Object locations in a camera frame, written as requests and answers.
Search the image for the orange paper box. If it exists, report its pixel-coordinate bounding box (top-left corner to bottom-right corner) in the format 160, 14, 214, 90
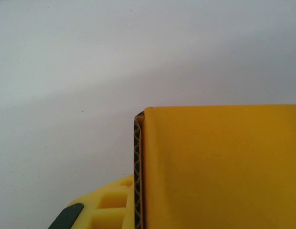
133, 103, 296, 229

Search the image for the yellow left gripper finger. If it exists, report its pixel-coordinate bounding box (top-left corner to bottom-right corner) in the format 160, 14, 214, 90
50, 174, 136, 229

